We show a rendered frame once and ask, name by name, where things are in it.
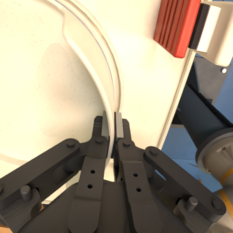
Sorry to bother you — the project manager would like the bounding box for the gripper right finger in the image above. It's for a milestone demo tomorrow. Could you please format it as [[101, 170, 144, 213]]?
[[114, 112, 227, 233]]

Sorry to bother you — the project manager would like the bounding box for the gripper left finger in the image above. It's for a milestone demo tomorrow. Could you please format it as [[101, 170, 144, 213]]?
[[0, 110, 112, 233]]

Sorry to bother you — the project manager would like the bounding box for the white scoop plate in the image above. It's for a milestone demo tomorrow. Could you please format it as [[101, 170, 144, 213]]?
[[0, 0, 118, 183]]

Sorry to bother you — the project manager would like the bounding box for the cream tray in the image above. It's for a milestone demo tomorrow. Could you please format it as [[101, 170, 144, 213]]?
[[41, 0, 203, 205]]

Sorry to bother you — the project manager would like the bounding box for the grey round flange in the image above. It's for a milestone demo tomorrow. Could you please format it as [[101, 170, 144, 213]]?
[[195, 127, 233, 183]]

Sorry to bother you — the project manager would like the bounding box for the dark grey tube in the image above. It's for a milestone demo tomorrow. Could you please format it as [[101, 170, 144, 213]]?
[[175, 83, 233, 151]]

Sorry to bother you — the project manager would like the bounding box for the red ribbed tray handle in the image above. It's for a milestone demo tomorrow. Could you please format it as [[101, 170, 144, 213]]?
[[153, 0, 202, 59]]

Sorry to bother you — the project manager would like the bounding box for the cream armrest bracket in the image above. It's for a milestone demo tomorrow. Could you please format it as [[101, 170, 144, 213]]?
[[196, 0, 233, 67]]

